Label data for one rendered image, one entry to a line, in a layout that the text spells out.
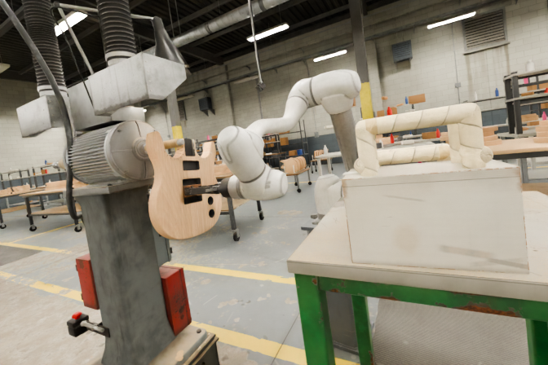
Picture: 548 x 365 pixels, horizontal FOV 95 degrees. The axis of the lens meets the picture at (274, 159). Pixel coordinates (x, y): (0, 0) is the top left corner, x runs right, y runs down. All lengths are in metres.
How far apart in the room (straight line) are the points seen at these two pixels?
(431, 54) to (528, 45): 2.77
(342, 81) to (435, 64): 10.91
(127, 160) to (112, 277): 0.52
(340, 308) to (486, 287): 1.18
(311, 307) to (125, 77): 0.86
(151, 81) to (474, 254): 0.90
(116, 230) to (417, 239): 1.13
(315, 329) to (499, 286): 0.36
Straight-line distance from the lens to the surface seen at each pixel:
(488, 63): 12.22
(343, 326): 1.72
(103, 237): 1.34
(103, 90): 1.08
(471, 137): 0.53
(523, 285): 0.57
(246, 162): 0.74
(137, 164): 1.16
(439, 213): 0.53
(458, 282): 0.56
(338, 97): 1.14
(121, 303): 1.40
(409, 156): 0.67
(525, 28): 12.68
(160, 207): 0.98
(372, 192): 0.51
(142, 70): 0.92
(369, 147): 0.51
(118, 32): 1.12
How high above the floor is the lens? 1.18
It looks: 3 degrees down
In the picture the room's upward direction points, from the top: 8 degrees counter-clockwise
